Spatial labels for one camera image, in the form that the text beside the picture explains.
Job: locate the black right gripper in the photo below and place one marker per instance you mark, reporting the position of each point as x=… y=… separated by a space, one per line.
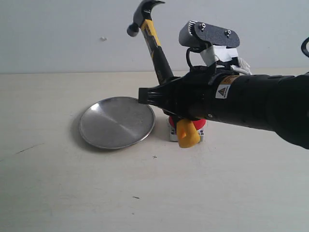
x=179 y=94

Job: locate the yellow black claw hammer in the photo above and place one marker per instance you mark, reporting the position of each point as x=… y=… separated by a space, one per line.
x=142 y=21

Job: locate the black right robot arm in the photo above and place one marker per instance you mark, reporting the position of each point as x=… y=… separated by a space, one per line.
x=278 y=103

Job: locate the red dome push button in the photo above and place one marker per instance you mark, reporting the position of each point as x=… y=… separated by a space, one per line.
x=199 y=125

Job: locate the round steel plate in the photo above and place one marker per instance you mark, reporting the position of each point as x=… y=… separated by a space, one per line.
x=116 y=123

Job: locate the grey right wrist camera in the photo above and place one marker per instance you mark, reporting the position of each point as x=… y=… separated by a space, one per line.
x=195 y=34

